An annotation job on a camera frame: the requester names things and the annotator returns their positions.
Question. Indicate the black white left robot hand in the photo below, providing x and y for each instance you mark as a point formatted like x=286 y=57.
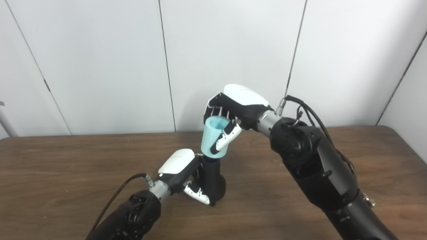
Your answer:
x=176 y=163

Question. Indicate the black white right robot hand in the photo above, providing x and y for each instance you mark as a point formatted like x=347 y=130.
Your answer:
x=245 y=103

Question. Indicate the black flared nozzle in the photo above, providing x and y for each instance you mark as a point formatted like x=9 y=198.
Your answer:
x=213 y=181

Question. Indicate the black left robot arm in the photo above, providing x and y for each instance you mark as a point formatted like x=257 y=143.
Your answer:
x=130 y=216

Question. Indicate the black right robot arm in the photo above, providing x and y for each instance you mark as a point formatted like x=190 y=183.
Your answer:
x=320 y=166

